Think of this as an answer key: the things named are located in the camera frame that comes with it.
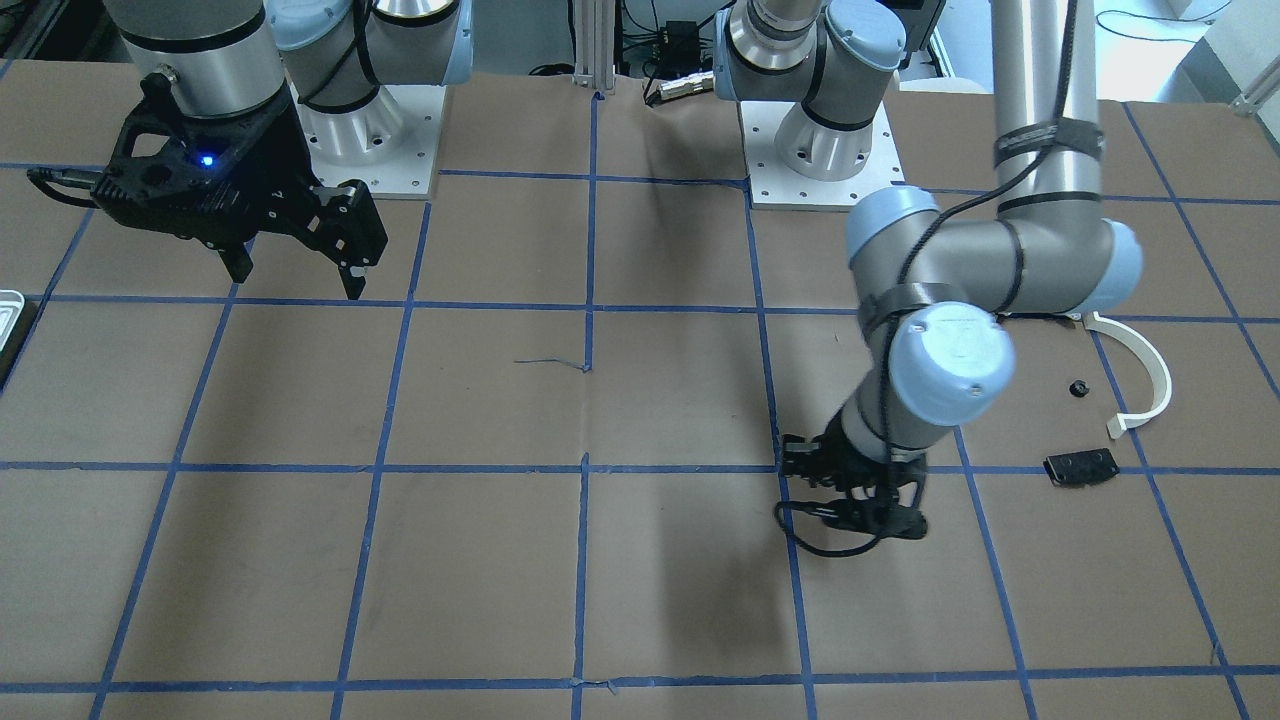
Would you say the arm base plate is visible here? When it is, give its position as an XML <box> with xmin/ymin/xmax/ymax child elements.
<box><xmin>298</xmin><ymin>85</ymin><xmax>448</xmax><ymax>200</ymax></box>
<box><xmin>739</xmin><ymin>101</ymin><xmax>905</xmax><ymax>211</ymax></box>

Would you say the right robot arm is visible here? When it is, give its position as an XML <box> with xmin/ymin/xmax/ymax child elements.
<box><xmin>56</xmin><ymin>1</ymin><xmax>474</xmax><ymax>300</ymax></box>

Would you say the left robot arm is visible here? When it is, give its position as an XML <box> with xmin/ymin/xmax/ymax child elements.
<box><xmin>713</xmin><ymin>1</ymin><xmax>1143</xmax><ymax>557</ymax></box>

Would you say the aluminium frame post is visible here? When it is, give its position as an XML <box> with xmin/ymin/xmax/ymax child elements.
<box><xmin>570</xmin><ymin>0</ymin><xmax>618</xmax><ymax>97</ymax></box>

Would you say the silver metal tray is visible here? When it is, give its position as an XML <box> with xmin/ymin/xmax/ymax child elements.
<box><xmin>0</xmin><ymin>290</ymin><xmax>28</xmax><ymax>352</ymax></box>

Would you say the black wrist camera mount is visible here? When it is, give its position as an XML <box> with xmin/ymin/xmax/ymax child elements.
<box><xmin>773</xmin><ymin>480</ymin><xmax>929</xmax><ymax>559</ymax></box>

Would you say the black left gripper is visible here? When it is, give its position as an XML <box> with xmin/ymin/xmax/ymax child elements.
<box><xmin>781</xmin><ymin>415</ymin><xmax>928</xmax><ymax>505</ymax></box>

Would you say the small black plastic plate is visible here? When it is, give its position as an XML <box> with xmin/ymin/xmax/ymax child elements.
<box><xmin>1042</xmin><ymin>448</ymin><xmax>1120</xmax><ymax>488</ymax></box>

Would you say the white curved plastic arc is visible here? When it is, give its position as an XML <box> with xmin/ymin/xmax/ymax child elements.
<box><xmin>1079</xmin><ymin>313</ymin><xmax>1174</xmax><ymax>439</ymax></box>

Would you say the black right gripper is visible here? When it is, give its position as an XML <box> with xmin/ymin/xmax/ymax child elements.
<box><xmin>90</xmin><ymin>76</ymin><xmax>388</xmax><ymax>300</ymax></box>

